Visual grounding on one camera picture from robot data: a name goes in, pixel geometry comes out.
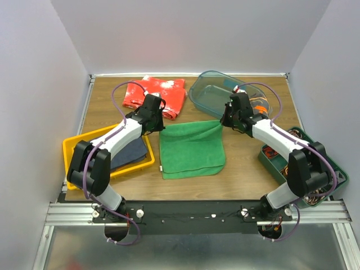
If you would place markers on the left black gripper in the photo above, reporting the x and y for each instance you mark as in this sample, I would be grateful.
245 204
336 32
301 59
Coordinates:
160 126

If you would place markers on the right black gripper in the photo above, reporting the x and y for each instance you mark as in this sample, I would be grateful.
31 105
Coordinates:
224 120

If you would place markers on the grey orange towel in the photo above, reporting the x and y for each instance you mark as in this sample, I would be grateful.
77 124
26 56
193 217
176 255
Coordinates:
260 105

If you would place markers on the teal plastic basket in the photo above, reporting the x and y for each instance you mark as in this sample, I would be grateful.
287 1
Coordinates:
212 89

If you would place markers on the dark blue towel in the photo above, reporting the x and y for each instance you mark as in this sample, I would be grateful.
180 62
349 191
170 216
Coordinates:
133 152

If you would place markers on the green towel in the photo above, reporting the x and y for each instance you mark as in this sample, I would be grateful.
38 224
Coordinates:
191 149

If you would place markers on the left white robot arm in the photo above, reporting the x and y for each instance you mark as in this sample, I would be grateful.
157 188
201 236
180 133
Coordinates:
90 165

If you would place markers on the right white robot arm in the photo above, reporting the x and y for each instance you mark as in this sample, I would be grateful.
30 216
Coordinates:
308 165

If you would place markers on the red white folded towel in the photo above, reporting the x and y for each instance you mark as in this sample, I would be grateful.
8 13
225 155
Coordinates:
172 91

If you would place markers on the orange black rolled sock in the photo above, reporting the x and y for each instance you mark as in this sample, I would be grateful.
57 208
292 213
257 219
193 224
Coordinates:
269 152

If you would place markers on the green divided organizer box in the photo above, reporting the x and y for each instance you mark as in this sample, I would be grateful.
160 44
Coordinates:
278 166

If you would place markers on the yellow plastic tray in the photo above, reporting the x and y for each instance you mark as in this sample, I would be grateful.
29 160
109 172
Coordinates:
69 144

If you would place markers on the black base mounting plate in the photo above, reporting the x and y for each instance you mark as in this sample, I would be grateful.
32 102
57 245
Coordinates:
200 216

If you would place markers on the rolled brown sock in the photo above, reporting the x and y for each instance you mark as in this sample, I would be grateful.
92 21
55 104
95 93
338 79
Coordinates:
313 200

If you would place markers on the aluminium frame rail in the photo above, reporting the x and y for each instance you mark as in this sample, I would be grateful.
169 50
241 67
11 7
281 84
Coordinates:
82 214

